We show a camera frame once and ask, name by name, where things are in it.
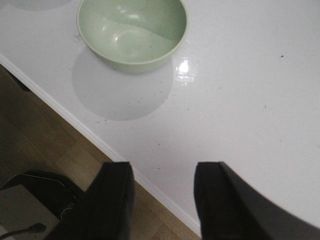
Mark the green plastic bowl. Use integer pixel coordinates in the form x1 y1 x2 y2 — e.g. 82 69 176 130
76 0 188 73

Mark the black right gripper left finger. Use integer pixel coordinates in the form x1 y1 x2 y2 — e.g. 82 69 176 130
46 162 135 240

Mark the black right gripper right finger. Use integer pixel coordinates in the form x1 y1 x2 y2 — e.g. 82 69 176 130
194 161 320 240

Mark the black robot base on floor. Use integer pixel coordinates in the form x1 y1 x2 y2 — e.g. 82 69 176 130
0 170 84 240

